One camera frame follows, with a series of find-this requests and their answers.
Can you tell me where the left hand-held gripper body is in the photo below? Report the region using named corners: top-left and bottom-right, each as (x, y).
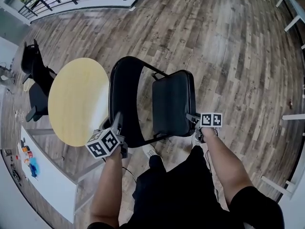
top-left (85, 126), bottom-right (130, 160)

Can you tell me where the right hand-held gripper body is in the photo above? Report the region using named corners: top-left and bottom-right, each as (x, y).
top-left (194, 113), bottom-right (224, 143)

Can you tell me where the black folding chair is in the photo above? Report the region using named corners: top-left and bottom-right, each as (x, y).
top-left (108, 55), bottom-right (197, 149)

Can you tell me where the person's right forearm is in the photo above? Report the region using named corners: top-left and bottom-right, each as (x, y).
top-left (201, 127), bottom-right (254, 206)

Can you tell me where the person's left forearm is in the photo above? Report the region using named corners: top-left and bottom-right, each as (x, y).
top-left (89, 149), bottom-right (124, 226)

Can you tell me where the black office chair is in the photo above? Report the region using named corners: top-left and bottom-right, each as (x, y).
top-left (20, 39), bottom-right (58, 123)

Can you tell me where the person's left white shoe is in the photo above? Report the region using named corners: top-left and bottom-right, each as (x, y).
top-left (142, 144), bottom-right (158, 157)

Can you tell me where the round yellow wooden table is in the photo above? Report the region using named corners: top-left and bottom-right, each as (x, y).
top-left (47, 57), bottom-right (111, 147)

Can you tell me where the white rectangular table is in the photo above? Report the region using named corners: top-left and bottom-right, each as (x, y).
top-left (17, 125), bottom-right (107, 224)

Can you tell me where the blue cloth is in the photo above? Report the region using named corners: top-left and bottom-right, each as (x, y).
top-left (28, 157), bottom-right (40, 178)

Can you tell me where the person's black clothing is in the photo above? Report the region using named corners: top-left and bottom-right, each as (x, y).
top-left (87, 146), bottom-right (285, 229)

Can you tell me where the long white table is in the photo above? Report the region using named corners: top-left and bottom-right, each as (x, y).
top-left (261, 113), bottom-right (305, 201)

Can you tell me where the grey top white table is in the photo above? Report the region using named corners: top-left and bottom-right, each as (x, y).
top-left (276, 0), bottom-right (305, 50)

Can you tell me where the white extension cord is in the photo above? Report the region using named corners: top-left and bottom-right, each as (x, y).
top-left (14, 110), bottom-right (26, 123)

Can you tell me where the black cable pile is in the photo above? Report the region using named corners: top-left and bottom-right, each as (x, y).
top-left (10, 165), bottom-right (22, 183)

